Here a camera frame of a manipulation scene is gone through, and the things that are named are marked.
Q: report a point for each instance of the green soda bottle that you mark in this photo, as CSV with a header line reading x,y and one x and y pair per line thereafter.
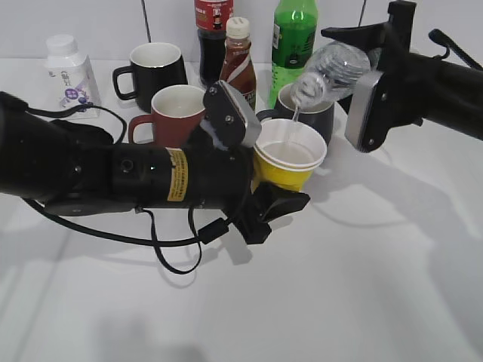
x,y
293,36

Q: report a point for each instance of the dark grey ceramic mug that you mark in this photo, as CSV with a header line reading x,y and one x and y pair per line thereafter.
x,y
319,117

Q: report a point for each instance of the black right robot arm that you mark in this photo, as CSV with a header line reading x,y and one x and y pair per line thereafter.
x,y
446,89

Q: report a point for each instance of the clear water bottle green label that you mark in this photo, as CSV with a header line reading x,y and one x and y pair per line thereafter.
x,y
329,75

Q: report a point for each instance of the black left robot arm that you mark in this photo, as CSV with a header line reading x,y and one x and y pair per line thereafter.
x,y
63,169

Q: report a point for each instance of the dark cola bottle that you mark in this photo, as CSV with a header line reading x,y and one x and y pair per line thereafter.
x,y
210,19

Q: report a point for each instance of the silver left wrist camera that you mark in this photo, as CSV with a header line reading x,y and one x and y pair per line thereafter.
x,y
229,119

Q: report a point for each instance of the red-brown ceramic mug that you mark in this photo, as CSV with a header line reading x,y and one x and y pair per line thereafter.
x,y
176,111

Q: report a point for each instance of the black ceramic mug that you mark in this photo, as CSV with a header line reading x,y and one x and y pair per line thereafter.
x,y
153,67

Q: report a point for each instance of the yellow paper cup stack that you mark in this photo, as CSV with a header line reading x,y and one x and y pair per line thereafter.
x,y
287,153

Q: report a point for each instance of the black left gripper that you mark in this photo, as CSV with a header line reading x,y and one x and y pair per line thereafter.
x,y
221,180

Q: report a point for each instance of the brown Nescafe coffee bottle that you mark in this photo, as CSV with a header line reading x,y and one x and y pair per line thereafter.
x,y
238,69

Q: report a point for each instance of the white yogurt carton bottle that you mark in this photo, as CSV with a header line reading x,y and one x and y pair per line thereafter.
x,y
70,78

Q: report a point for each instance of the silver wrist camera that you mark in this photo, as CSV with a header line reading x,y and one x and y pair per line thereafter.
x,y
379,103
229,119

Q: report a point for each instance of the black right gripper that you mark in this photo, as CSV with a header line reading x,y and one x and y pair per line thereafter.
x,y
393,36

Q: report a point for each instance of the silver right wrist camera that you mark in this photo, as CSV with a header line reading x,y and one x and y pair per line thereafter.
x,y
379,103

